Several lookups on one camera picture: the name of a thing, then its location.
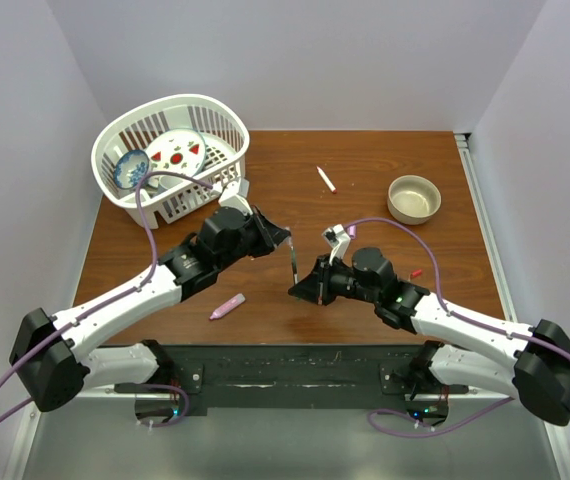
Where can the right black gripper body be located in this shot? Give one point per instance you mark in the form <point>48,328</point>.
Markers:
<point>341,282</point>

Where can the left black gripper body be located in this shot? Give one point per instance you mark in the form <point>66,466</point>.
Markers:
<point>252,240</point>

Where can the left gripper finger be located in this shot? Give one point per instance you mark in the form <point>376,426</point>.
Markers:
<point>272,240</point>
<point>272,222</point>

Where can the clear pen cap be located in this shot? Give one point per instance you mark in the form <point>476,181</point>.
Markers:
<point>291,240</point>

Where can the green gel pen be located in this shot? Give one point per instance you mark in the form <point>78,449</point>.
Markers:
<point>294,265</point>

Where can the purple highlighter cap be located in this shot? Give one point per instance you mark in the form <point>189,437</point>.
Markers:
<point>352,231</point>

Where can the white red marker pen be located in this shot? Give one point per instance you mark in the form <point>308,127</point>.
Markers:
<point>327,181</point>

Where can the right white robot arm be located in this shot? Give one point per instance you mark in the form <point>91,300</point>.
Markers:
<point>530,364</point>

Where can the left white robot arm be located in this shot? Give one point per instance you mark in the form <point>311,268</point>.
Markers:
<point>58,356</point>

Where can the pink highlighter pen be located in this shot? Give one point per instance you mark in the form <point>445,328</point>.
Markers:
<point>228,306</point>

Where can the white cup in basket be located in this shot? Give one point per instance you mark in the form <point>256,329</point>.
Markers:
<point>168,182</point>

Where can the beige ceramic bowl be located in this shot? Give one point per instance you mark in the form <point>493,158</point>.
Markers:
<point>413,200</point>

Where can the white plate with fruit pattern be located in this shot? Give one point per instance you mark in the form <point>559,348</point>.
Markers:
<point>178,150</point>

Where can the white plastic dish basket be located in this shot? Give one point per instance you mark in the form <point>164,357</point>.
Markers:
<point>227,141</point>

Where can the blue patterned bowl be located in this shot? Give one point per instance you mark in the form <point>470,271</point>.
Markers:
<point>130,169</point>

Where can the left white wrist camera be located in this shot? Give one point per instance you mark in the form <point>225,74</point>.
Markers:
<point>234,195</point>

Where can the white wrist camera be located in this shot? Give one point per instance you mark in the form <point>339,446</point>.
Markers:
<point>339,240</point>
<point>234,195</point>

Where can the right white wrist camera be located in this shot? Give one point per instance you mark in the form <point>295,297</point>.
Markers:
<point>339,240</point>

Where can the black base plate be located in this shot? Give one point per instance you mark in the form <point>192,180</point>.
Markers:
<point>313,376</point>

